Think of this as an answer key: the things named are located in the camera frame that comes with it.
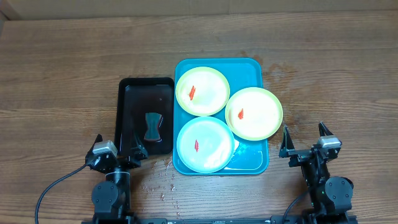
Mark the yellow plate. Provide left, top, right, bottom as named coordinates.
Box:
left=225, top=87, right=283, bottom=141
left=175, top=67, right=230, bottom=116

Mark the light blue plate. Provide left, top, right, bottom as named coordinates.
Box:
left=176, top=116, right=235, bottom=174

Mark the dark green scrubbing sponge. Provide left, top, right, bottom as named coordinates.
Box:
left=144, top=113, right=163, bottom=142

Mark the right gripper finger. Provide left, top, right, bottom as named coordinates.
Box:
left=280, top=125, right=295, bottom=151
left=318, top=121, right=333, bottom=137

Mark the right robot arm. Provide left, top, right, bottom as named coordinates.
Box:
left=275, top=122, right=358, bottom=224

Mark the teal plastic tray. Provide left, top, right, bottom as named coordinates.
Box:
left=172, top=58, right=269, bottom=175

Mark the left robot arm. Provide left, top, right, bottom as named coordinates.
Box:
left=85, top=134, right=148, bottom=224

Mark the black plastic tray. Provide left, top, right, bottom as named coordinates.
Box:
left=114, top=77, right=174, bottom=156

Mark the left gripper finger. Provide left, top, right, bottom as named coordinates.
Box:
left=89, top=134, right=103, bottom=153
left=132, top=131, right=146, bottom=154

